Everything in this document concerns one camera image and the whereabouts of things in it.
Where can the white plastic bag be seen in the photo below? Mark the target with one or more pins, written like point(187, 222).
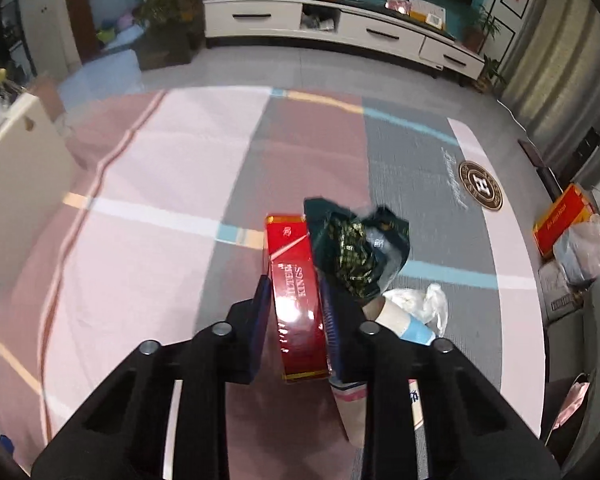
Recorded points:
point(585, 250)
point(430, 300)

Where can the pink plastic bag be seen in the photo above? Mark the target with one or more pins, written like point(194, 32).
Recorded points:
point(575, 400)

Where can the white television cabinet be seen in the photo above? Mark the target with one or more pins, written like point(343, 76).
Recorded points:
point(370, 30)

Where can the dark green snack packet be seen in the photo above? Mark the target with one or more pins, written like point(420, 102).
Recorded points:
point(350, 245)

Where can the pink grey patterned rug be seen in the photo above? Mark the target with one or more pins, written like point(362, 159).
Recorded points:
point(155, 185)

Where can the pink box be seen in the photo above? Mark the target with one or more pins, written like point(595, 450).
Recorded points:
point(398, 5)

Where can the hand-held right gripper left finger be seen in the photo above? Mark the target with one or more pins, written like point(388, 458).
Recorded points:
point(260, 325)

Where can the red carton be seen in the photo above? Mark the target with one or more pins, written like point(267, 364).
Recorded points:
point(560, 220)

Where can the red cigarette box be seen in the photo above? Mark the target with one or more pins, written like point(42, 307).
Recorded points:
point(295, 300)

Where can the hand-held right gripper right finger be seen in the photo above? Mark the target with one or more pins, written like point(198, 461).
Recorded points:
point(334, 332)

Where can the tall potted plant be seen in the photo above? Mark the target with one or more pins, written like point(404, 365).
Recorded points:
point(480, 30)

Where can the white side table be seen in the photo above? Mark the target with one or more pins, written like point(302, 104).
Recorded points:
point(20, 170)

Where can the paper cup blue band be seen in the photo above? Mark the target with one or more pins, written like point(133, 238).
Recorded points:
point(400, 322)

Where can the small potted plant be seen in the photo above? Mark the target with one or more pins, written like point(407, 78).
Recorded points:
point(491, 74)

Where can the white paper cup pink stripe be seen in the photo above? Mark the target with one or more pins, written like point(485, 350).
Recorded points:
point(352, 410)

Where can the colourful plastic basins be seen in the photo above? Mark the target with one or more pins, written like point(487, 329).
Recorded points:
point(117, 27)

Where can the grey striped curtain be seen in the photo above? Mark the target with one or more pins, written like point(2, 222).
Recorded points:
point(560, 70)

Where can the bushy potted plant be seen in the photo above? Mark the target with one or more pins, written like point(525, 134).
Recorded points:
point(167, 7)

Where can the white yellow box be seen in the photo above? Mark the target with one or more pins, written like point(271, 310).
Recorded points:
point(427, 12)

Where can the black trash bin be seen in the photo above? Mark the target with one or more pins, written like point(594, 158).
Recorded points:
point(552, 410)

